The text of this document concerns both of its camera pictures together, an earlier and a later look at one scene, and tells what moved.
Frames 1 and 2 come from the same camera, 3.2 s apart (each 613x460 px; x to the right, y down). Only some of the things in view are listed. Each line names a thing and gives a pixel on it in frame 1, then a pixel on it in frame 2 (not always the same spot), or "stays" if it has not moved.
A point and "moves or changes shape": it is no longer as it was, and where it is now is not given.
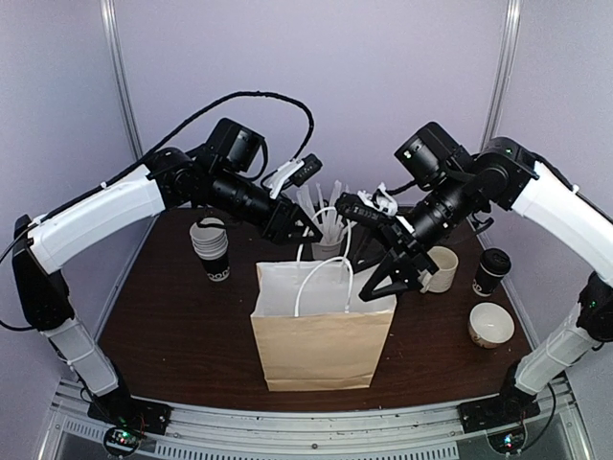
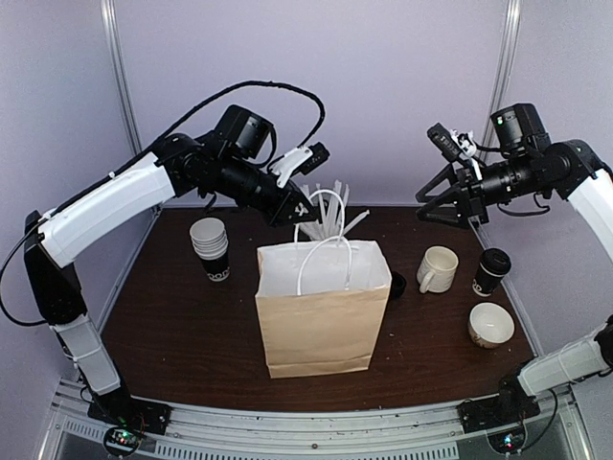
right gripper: x=390 y=264 → x=468 y=194
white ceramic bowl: x=489 y=325 stays
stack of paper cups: x=211 y=242 stays
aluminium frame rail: x=429 y=433 stays
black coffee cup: x=494 y=264 stays
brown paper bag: x=313 y=330 moves or changes shape
